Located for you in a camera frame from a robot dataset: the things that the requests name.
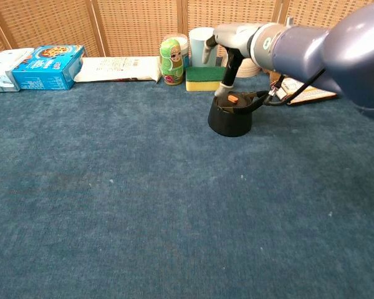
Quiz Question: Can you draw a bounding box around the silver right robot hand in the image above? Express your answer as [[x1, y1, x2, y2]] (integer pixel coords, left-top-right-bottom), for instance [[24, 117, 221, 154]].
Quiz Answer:
[[201, 22, 264, 97]]

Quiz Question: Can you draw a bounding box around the black lid with orange knob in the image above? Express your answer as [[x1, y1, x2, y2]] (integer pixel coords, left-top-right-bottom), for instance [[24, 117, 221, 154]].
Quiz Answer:
[[215, 93, 253, 110]]

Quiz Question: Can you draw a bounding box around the black teapot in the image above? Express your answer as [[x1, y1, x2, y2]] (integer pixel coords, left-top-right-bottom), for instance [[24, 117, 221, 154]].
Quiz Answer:
[[207, 90, 271, 138]]

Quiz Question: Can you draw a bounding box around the beige upturned bowl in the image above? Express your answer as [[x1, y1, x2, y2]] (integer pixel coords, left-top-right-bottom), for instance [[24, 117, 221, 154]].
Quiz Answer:
[[222, 55, 262, 78]]

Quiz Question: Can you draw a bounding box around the light blue white pitcher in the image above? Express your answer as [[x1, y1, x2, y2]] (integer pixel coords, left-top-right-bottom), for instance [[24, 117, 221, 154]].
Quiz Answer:
[[188, 27, 225, 68]]

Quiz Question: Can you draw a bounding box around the green yellow sponge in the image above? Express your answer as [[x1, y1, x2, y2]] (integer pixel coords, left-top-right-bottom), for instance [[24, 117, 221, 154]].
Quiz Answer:
[[185, 66, 227, 92]]

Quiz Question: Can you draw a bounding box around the green matryoshka doll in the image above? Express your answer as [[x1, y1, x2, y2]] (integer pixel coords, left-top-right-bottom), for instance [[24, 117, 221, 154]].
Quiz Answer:
[[159, 38, 185, 87]]

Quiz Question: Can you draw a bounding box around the maroon cream snack package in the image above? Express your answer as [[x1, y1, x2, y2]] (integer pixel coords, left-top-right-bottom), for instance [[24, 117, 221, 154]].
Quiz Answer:
[[269, 76, 339, 106]]

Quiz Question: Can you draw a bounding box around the woven rattan folding screen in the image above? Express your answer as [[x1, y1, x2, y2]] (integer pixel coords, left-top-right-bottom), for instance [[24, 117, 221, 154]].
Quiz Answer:
[[0, 0, 374, 59]]

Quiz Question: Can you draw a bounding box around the white flat plastic package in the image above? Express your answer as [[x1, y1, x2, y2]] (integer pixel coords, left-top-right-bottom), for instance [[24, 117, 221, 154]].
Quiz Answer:
[[73, 56, 162, 84]]

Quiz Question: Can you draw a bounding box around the blue cookie box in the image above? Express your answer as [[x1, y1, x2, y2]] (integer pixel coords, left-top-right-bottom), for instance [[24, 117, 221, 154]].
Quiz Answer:
[[11, 45, 87, 91]]

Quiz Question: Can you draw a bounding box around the white wet wipes pack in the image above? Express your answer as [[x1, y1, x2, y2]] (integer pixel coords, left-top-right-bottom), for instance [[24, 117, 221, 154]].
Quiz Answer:
[[0, 47, 35, 93]]

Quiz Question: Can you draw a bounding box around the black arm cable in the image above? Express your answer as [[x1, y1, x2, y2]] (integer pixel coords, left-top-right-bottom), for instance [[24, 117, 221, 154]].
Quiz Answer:
[[261, 67, 327, 107]]

